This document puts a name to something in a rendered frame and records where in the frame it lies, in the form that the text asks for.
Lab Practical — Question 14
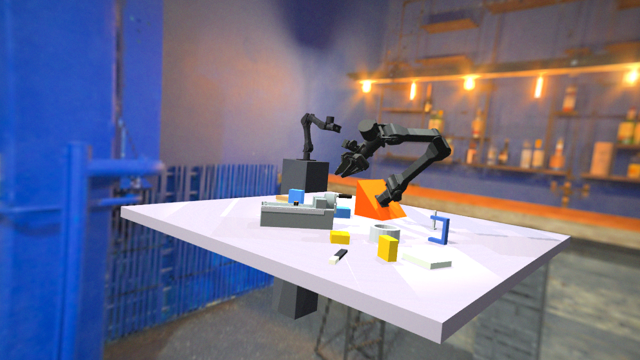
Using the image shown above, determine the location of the blue block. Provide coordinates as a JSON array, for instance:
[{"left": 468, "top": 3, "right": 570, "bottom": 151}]
[
  {"left": 333, "top": 206, "right": 351, "bottom": 219},
  {"left": 288, "top": 189, "right": 305, "bottom": 204}
]

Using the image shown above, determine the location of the yellow block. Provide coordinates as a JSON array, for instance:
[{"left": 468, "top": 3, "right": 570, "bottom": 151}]
[
  {"left": 329, "top": 230, "right": 350, "bottom": 245},
  {"left": 377, "top": 235, "right": 399, "bottom": 262}
]

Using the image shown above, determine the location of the blue c-clamp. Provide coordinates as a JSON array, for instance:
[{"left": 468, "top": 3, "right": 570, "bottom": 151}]
[{"left": 428, "top": 211, "right": 450, "bottom": 246}]

